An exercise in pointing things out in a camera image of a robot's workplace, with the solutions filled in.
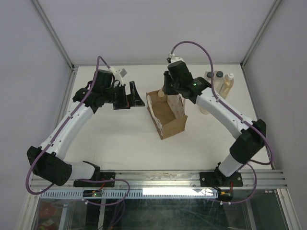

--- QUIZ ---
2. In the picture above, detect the right aluminium corner post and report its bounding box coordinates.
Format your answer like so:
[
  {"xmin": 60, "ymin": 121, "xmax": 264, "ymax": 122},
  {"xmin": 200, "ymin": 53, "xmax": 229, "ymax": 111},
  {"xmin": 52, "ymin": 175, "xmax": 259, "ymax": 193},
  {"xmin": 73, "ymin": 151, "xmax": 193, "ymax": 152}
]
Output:
[{"xmin": 240, "ymin": 0, "xmax": 283, "ymax": 69}]

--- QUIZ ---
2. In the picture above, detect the aluminium corner post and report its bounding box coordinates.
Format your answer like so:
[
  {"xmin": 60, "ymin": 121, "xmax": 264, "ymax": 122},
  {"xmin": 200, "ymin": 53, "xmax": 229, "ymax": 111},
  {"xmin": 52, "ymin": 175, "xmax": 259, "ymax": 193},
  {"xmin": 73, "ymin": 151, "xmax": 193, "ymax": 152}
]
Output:
[
  {"xmin": 240, "ymin": 0, "xmax": 283, "ymax": 69},
  {"xmin": 30, "ymin": 0, "xmax": 74, "ymax": 70}
]

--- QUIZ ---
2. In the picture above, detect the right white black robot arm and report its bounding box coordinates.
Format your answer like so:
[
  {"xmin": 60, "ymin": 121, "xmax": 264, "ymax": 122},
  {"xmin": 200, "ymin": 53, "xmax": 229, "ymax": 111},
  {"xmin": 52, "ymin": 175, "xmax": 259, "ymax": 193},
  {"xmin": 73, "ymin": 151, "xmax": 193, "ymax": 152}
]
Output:
[{"xmin": 163, "ymin": 60, "xmax": 266, "ymax": 186}]

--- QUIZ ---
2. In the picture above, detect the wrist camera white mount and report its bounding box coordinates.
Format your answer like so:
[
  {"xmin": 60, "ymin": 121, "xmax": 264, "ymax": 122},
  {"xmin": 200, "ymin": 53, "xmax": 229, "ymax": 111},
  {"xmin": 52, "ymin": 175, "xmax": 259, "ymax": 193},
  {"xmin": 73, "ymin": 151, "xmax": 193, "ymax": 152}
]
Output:
[
  {"xmin": 108, "ymin": 66, "xmax": 127, "ymax": 85},
  {"xmin": 167, "ymin": 53, "xmax": 184, "ymax": 64}
]

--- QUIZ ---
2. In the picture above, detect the grey slotted cable duct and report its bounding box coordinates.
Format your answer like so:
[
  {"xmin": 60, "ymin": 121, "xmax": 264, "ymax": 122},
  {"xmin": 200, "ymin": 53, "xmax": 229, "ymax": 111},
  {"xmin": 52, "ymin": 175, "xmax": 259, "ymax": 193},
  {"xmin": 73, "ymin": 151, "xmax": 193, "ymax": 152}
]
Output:
[{"xmin": 41, "ymin": 187, "xmax": 218, "ymax": 199}]

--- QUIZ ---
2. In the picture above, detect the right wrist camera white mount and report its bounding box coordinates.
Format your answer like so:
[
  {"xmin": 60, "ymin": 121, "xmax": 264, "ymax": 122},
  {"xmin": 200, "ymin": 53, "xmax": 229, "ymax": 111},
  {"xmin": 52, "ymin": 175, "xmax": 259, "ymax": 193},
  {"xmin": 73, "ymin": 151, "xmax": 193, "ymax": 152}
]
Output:
[{"xmin": 167, "ymin": 53, "xmax": 184, "ymax": 64}]

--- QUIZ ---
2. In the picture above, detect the brown canvas tote bag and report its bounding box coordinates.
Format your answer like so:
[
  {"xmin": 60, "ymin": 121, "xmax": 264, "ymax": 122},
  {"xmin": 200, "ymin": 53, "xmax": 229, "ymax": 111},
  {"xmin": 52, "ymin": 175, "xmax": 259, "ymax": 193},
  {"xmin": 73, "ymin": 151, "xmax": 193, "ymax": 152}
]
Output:
[{"xmin": 146, "ymin": 91, "xmax": 188, "ymax": 140}]

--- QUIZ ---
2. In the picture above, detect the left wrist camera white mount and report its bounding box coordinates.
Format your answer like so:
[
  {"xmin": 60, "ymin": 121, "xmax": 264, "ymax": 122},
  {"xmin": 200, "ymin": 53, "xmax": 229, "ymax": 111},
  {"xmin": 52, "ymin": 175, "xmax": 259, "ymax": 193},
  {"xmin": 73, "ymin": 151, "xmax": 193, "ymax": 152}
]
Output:
[{"xmin": 108, "ymin": 66, "xmax": 127, "ymax": 85}]

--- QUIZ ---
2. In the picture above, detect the beige sachet packet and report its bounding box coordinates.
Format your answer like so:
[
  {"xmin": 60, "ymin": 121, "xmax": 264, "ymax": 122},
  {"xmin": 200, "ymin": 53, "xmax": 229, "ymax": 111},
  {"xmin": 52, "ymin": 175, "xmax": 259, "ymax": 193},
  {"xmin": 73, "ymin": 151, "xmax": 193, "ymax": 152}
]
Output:
[{"xmin": 158, "ymin": 88, "xmax": 165, "ymax": 98}]

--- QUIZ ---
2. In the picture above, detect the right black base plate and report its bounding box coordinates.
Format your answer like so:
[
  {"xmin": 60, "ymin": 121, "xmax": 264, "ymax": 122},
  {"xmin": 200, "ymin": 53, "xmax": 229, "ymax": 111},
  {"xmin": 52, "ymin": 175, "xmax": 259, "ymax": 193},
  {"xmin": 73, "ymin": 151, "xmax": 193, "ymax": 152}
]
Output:
[{"xmin": 199, "ymin": 171, "xmax": 243, "ymax": 187}]

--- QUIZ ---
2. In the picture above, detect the left aluminium corner post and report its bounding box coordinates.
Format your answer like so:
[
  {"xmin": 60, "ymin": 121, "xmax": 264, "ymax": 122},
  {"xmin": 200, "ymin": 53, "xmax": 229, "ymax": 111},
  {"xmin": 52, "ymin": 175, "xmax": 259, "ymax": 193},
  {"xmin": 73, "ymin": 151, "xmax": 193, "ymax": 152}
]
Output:
[{"xmin": 30, "ymin": 0, "xmax": 74, "ymax": 70}]

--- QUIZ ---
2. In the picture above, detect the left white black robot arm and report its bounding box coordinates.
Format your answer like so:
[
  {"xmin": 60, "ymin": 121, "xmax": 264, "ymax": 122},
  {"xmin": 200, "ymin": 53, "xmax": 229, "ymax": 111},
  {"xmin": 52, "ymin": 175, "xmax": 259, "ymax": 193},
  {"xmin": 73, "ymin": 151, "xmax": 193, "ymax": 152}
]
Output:
[{"xmin": 27, "ymin": 69, "xmax": 145, "ymax": 186}]

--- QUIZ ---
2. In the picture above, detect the clear bottle white cap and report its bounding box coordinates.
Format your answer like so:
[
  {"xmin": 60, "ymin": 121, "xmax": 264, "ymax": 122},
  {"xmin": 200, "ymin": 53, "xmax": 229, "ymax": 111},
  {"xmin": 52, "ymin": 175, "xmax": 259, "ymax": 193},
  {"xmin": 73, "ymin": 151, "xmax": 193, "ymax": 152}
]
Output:
[{"xmin": 219, "ymin": 73, "xmax": 234, "ymax": 99}]

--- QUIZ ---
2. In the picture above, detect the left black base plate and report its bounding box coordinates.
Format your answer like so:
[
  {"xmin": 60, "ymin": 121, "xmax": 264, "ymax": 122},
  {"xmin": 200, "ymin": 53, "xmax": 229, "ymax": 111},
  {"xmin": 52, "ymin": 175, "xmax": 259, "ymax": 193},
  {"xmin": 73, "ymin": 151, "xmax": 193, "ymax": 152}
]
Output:
[{"xmin": 73, "ymin": 172, "xmax": 116, "ymax": 189}]

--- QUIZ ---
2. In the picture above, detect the white cream jar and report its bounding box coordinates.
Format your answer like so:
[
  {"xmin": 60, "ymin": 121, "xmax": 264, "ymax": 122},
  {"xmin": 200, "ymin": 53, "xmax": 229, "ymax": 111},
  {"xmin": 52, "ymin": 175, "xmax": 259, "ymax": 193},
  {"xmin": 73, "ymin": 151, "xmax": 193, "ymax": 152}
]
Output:
[{"xmin": 200, "ymin": 107, "xmax": 210, "ymax": 115}]

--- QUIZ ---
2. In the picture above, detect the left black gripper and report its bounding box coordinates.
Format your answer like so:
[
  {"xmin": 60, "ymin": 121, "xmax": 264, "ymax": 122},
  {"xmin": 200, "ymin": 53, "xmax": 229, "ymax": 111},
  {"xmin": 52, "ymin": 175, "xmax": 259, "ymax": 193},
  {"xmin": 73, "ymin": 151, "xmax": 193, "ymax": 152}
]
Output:
[{"xmin": 104, "ymin": 81, "xmax": 145, "ymax": 110}]

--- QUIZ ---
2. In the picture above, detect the clear square bottle dark cap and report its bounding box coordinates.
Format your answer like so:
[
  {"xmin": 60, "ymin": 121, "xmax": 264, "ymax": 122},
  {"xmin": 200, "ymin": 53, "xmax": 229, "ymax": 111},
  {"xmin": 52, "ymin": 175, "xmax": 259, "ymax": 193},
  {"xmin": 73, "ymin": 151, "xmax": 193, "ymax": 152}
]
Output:
[{"xmin": 204, "ymin": 71, "xmax": 214, "ymax": 83}]

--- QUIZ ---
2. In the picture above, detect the aluminium rail frame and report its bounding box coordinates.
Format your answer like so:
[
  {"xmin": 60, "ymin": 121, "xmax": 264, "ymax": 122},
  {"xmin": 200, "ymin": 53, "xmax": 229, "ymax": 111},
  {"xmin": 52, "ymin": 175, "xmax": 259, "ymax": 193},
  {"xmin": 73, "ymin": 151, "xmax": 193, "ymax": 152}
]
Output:
[{"xmin": 30, "ymin": 169, "xmax": 287, "ymax": 192}]

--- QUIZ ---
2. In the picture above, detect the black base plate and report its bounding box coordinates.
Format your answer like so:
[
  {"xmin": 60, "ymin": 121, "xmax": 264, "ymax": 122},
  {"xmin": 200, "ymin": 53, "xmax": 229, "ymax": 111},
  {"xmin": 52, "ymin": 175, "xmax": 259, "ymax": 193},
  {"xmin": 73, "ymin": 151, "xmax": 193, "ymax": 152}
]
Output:
[
  {"xmin": 73, "ymin": 172, "xmax": 116, "ymax": 189},
  {"xmin": 199, "ymin": 171, "xmax": 243, "ymax": 187}
]

